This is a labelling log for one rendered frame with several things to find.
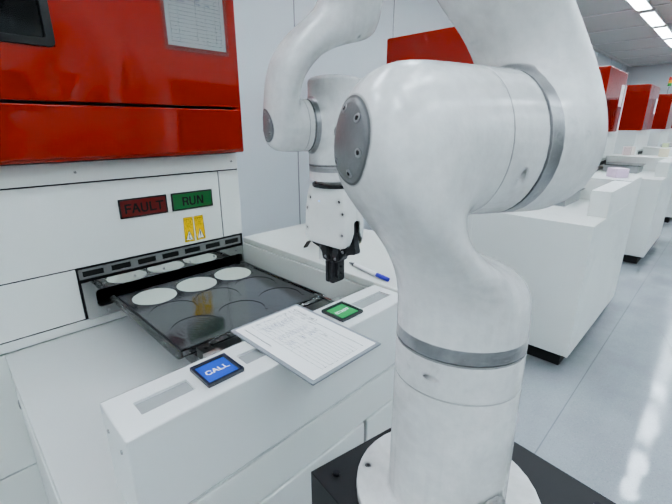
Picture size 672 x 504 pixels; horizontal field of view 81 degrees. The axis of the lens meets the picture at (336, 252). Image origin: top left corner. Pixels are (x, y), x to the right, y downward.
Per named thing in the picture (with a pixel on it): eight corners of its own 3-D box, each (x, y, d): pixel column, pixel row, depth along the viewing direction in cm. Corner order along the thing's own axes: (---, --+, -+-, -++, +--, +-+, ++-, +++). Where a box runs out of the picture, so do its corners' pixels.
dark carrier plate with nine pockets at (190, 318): (118, 298, 96) (117, 296, 96) (240, 264, 120) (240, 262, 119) (181, 352, 73) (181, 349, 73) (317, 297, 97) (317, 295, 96)
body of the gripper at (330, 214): (297, 176, 66) (299, 240, 69) (341, 182, 59) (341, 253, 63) (329, 172, 71) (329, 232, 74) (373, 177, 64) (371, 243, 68)
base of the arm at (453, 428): (585, 529, 39) (621, 359, 34) (432, 629, 30) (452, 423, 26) (450, 415, 55) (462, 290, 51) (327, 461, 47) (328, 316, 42)
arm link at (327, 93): (318, 167, 59) (370, 164, 63) (316, 70, 55) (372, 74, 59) (296, 163, 66) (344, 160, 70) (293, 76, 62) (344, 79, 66)
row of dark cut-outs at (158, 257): (79, 279, 93) (77, 270, 93) (239, 242, 123) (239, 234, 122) (79, 280, 93) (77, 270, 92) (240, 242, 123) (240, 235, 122)
